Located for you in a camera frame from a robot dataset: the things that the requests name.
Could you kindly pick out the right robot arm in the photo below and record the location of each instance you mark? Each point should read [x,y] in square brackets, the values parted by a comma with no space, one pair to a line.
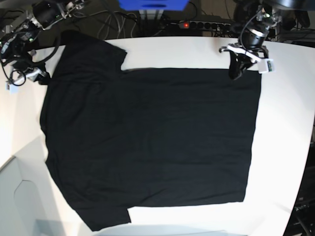
[23,31]

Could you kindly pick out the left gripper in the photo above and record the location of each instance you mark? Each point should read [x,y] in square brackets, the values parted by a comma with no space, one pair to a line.
[247,51]

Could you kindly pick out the grey cabinet at lower left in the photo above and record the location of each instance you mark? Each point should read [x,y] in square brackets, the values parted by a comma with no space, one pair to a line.
[21,209]

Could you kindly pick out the black T-shirt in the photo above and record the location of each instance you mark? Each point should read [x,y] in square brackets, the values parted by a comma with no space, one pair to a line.
[166,137]

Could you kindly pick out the black power strip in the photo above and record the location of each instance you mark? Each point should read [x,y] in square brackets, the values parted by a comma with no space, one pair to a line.
[205,26]

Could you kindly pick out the blue plastic bin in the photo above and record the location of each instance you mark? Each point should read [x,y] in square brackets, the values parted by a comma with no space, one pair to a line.
[172,5]

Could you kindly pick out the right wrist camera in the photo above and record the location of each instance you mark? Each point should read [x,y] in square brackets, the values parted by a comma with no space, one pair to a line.
[11,88]

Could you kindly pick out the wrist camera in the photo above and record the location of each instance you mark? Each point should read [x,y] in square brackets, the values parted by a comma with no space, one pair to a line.
[265,66]
[11,88]

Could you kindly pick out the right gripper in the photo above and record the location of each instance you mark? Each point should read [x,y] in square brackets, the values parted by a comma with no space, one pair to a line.
[24,68]

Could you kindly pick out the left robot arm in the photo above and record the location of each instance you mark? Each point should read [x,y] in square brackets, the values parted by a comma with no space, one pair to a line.
[251,24]

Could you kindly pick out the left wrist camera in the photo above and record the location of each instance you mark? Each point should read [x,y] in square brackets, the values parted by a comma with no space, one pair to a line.
[265,66]

